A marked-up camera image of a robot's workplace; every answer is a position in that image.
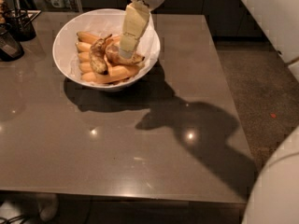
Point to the long yellow front banana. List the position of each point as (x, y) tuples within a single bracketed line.
[(115, 73)]

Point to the yellow banana second row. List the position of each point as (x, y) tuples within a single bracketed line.
[(83, 47)]

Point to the white object under table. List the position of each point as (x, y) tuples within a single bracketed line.
[(28, 208)]

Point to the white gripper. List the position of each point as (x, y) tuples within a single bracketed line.
[(136, 18)]

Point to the black wire utensil holder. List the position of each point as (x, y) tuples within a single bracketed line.
[(22, 28)]

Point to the yellow banana top left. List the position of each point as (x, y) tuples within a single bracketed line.
[(87, 37)]

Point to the white ceramic bowl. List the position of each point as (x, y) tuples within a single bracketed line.
[(64, 52)]

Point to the yellow banana third row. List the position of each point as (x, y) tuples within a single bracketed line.
[(83, 57)]

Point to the yellow banana fourth row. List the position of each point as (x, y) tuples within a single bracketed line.
[(85, 67)]

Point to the brown spotted banana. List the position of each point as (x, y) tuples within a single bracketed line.
[(113, 55), (96, 55)]

